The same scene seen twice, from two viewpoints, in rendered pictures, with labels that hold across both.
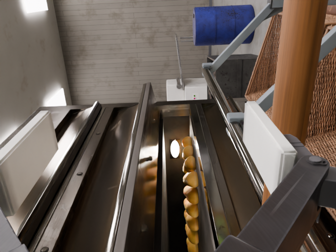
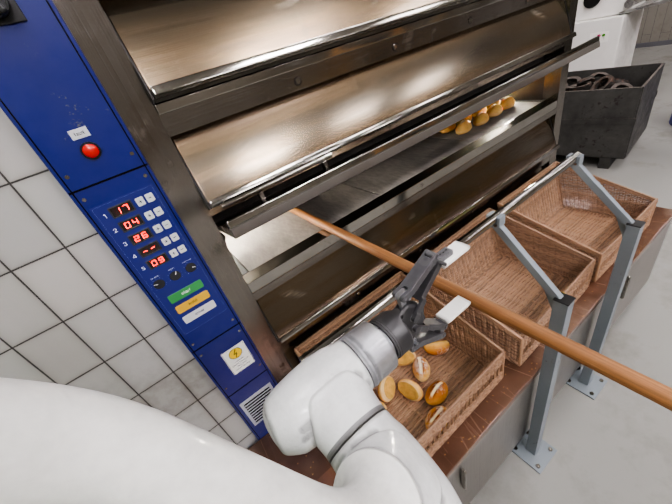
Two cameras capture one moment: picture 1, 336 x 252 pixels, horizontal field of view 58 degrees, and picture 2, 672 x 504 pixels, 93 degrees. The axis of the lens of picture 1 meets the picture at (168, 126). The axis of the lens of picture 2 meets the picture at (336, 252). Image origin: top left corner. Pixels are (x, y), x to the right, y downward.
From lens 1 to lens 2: 0.53 m
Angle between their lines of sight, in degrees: 50
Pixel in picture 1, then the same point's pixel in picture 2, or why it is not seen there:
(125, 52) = not seen: outside the picture
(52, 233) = (408, 42)
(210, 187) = (453, 164)
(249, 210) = (434, 197)
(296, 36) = (497, 314)
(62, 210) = (430, 34)
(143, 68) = not seen: outside the picture
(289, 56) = (491, 309)
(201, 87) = (615, 44)
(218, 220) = (426, 181)
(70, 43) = not seen: outside the picture
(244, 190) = (451, 189)
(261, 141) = (453, 310)
